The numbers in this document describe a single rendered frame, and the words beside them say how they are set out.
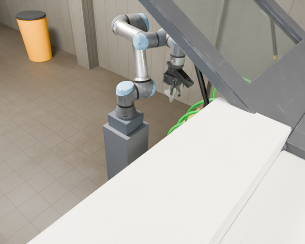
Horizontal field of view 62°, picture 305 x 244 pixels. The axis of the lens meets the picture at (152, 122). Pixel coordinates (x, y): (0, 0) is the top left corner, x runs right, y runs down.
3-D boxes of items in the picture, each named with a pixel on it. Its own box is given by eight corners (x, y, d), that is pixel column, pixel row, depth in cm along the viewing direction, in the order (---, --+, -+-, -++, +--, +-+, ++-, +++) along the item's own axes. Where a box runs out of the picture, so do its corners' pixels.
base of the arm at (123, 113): (110, 114, 177) (109, 102, 171) (125, 104, 187) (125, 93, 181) (126, 122, 170) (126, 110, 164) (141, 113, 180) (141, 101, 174)
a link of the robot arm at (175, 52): (181, 28, 123) (191, 34, 117) (179, 50, 130) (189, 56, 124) (167, 30, 120) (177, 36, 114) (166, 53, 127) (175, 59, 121)
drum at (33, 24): (60, 57, 457) (52, 14, 412) (37, 65, 428) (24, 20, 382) (44, 50, 479) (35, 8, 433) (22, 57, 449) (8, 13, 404)
